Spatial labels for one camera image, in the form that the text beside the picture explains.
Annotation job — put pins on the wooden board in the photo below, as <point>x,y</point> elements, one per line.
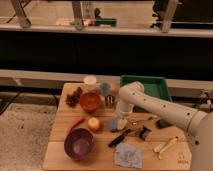
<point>101,158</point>

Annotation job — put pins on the dark grape bunch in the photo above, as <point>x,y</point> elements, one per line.
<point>73,99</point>

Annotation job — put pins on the green box in background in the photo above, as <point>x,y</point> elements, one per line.
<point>106,21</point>

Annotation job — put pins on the yellow handled tool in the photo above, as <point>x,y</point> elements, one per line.
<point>162,147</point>

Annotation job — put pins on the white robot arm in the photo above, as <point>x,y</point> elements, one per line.
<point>197,124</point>

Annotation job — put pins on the small metal cup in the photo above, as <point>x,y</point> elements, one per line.
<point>110,101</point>

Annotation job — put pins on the red bowl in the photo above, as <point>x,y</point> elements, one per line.
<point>90,102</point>

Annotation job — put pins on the purple bowl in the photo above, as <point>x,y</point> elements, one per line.
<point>78,143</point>

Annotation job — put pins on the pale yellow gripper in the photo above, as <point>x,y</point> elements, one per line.
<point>121,124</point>

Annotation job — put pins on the white lidded jar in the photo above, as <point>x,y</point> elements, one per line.
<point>90,82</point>

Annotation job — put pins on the black rectangular block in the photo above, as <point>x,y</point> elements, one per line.
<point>161,124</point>

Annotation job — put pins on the blue sponge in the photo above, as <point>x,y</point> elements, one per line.
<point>112,125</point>

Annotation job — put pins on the orange carrot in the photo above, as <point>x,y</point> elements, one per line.
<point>77,121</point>

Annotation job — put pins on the green plastic tray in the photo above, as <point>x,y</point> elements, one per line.
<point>156,85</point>

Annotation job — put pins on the yellow red apple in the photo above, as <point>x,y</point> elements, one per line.
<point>93,124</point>

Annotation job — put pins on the black binder clip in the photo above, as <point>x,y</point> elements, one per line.
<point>144,133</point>

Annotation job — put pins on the blue plastic cup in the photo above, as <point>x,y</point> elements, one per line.
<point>104,89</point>

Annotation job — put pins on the metal spoon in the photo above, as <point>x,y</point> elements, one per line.
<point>134,123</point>

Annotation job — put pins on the blue patterned cloth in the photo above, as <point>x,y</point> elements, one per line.
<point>127,155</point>

